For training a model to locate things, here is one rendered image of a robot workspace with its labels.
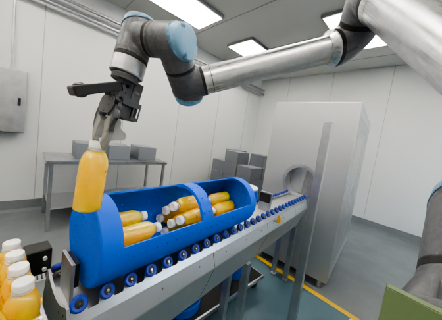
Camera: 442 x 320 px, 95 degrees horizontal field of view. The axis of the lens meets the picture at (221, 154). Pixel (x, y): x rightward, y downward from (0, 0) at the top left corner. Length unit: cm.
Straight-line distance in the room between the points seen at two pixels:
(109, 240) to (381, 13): 89
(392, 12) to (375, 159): 487
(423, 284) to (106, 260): 68
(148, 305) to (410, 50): 102
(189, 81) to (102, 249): 53
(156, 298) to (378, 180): 499
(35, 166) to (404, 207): 647
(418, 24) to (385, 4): 12
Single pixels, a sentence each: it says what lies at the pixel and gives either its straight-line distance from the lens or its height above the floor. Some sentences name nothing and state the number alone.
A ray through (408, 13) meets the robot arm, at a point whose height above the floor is 177.
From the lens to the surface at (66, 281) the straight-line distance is 86.
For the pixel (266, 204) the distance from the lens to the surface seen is 175.
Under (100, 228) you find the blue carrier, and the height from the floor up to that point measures 118.
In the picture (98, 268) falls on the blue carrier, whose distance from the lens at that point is 73.
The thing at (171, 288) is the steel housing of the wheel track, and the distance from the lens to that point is 98.
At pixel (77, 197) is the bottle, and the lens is 65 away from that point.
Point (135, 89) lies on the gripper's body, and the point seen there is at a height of 158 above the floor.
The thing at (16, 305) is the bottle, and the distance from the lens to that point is 72.
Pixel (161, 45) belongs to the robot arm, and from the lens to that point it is 60.
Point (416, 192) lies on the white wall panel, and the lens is 539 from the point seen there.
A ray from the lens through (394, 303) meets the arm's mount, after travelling 37.
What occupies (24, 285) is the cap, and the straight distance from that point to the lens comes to 71.
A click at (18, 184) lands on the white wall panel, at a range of 415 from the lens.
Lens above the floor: 148
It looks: 5 degrees down
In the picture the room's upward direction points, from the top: 8 degrees clockwise
